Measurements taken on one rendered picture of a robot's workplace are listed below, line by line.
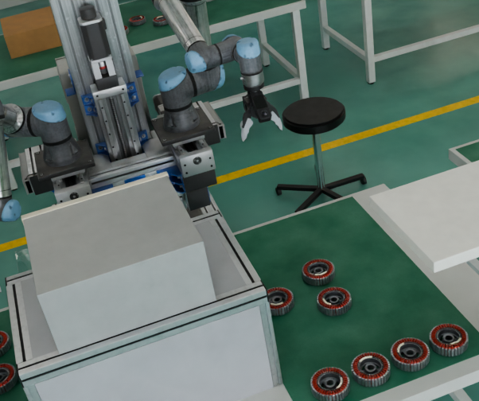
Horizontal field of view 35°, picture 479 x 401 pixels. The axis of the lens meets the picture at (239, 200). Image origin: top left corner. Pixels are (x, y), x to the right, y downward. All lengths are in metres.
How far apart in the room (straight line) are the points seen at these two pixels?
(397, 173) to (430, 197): 2.36
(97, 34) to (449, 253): 1.62
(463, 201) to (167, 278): 0.84
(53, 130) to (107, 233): 1.01
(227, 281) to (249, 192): 2.44
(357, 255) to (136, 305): 1.00
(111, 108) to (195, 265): 1.30
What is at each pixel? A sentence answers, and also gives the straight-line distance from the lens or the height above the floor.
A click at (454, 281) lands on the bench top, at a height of 0.75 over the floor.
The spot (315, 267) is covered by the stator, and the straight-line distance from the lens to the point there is 2.67.
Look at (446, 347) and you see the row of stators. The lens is 2.35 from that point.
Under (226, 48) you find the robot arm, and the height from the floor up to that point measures 1.47.
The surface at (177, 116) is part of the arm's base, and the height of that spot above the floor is 1.10.
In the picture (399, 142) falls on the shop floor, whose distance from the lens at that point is 4.87.
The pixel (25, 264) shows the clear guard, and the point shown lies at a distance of 2.51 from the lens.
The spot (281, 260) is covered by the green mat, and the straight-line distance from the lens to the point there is 2.75.
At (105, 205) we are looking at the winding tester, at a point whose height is 1.32.
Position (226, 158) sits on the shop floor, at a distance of 4.92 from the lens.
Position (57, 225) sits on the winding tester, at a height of 1.32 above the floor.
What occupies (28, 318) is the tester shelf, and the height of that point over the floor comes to 1.11.
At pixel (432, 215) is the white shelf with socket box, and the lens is 2.13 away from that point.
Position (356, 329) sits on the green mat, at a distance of 2.45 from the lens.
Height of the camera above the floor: 2.45
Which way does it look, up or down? 33 degrees down
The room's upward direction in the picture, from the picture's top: 10 degrees counter-clockwise
